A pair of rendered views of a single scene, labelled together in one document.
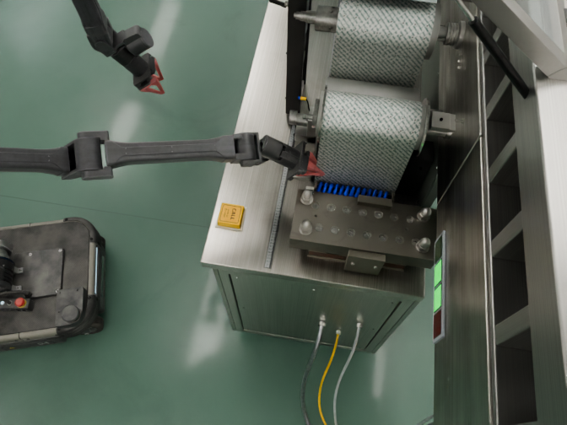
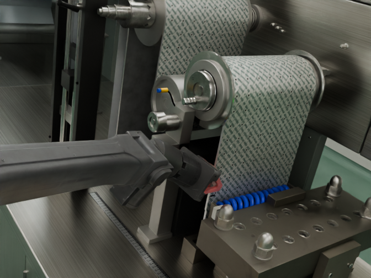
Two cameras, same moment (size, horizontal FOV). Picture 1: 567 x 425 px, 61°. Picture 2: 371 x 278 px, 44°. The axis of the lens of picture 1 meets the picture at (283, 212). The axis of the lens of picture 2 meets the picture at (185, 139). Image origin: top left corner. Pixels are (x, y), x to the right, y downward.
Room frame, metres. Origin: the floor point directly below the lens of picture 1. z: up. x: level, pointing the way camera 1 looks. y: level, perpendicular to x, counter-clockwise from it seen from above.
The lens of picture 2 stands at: (0.25, 0.54, 1.52)
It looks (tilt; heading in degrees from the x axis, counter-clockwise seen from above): 24 degrees down; 312
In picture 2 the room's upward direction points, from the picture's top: 11 degrees clockwise
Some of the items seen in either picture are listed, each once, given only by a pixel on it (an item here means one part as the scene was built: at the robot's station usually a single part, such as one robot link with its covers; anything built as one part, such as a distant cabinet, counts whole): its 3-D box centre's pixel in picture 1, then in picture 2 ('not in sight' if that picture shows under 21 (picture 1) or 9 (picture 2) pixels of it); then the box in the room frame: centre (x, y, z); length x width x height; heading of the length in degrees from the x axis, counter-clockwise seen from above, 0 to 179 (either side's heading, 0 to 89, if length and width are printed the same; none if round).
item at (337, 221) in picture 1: (363, 228); (298, 231); (0.60, -0.23, 1.00); 0.40 x 0.16 x 0.06; 82
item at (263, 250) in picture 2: (305, 225); (264, 244); (0.57, -0.06, 1.05); 0.04 x 0.04 x 0.04
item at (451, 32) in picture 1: (447, 34); (243, 17); (1.00, -0.42, 1.34); 0.07 x 0.07 x 0.07; 82
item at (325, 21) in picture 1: (327, 18); (136, 12); (1.05, -0.10, 1.34); 0.06 x 0.06 x 0.06; 82
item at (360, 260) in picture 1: (364, 263); (334, 271); (0.50, -0.23, 0.97); 0.10 x 0.03 x 0.11; 82
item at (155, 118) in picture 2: (293, 117); (157, 121); (0.84, -0.02, 1.18); 0.04 x 0.02 x 0.04; 172
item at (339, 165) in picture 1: (359, 170); (257, 161); (0.72, -0.20, 1.11); 0.23 x 0.01 x 0.18; 82
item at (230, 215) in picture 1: (230, 215); not in sight; (0.67, 0.16, 0.91); 0.07 x 0.07 x 0.02; 82
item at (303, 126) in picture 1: (304, 146); (163, 175); (0.84, -0.06, 1.05); 0.06 x 0.05 x 0.31; 82
